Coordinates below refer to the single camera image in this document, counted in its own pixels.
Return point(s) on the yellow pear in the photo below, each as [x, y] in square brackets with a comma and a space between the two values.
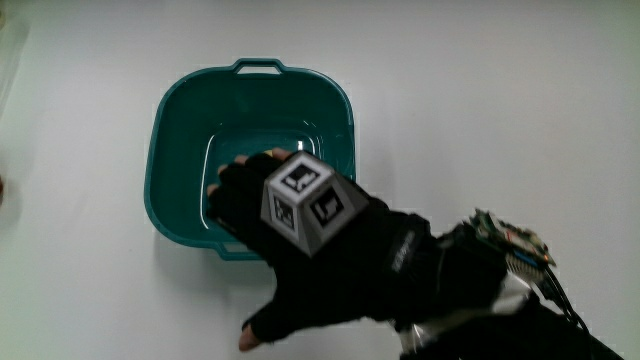
[268, 152]

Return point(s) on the green circuit board module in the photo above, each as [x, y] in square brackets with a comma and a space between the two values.
[515, 245]

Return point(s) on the person's right forearm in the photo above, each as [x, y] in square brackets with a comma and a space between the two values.
[480, 320]

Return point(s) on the person's right hand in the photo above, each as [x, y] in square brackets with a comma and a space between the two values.
[350, 260]

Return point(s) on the teal deep plastic plate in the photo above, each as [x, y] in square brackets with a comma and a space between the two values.
[200, 130]

